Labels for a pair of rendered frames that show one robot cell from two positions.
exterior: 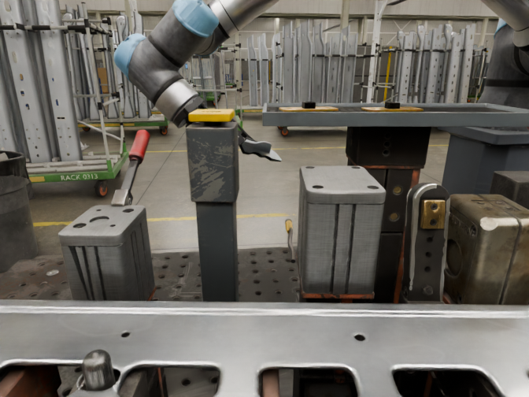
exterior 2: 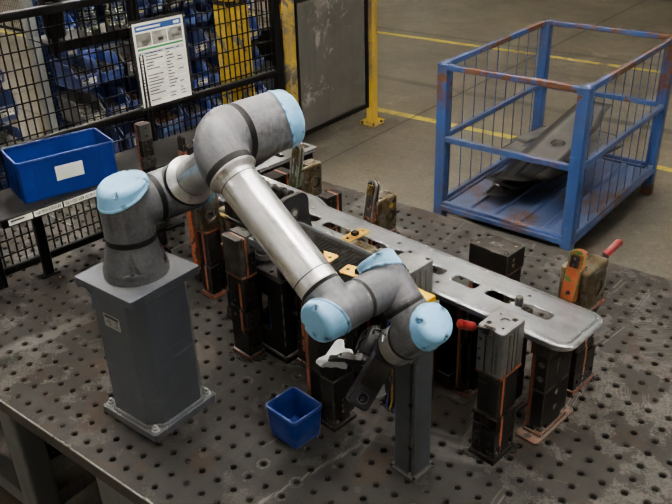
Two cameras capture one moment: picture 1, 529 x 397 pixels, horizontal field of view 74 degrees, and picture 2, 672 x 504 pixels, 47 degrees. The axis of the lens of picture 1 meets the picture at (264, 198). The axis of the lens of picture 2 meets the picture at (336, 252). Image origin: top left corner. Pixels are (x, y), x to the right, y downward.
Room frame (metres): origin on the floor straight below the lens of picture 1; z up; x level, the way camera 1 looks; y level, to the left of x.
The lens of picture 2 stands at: (1.59, 0.91, 1.99)
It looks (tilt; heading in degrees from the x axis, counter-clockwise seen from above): 28 degrees down; 225
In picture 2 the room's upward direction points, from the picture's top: 2 degrees counter-clockwise
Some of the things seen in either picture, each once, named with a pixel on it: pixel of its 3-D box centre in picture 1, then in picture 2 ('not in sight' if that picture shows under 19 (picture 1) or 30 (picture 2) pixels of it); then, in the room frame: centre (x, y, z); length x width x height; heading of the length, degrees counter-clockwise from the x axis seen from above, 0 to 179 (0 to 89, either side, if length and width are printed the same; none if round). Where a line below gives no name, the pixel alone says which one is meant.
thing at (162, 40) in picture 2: not in sight; (161, 61); (0.08, -1.42, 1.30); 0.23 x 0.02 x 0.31; 179
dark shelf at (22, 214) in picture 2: not in sight; (118, 170); (0.38, -1.31, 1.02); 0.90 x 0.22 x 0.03; 179
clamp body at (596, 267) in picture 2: not in sight; (575, 323); (0.02, 0.18, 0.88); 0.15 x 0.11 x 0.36; 179
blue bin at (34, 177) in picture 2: not in sight; (61, 164); (0.57, -1.31, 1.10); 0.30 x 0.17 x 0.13; 170
